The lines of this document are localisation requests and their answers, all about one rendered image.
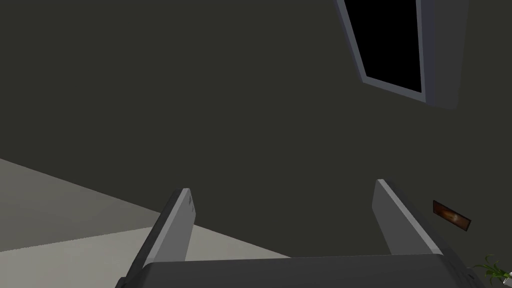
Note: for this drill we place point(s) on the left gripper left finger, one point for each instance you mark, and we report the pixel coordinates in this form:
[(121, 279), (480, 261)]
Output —
[(172, 232)]

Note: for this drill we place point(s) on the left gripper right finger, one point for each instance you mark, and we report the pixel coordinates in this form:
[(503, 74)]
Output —
[(400, 228)]

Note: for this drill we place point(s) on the green potted plant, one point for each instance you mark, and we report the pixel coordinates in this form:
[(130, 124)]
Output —
[(492, 270)]

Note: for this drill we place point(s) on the grey framed dark window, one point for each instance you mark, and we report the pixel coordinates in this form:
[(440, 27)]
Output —
[(386, 44)]

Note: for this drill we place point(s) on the brown framed wall picture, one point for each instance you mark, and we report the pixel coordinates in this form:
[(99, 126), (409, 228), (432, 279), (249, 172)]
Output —
[(451, 216)]

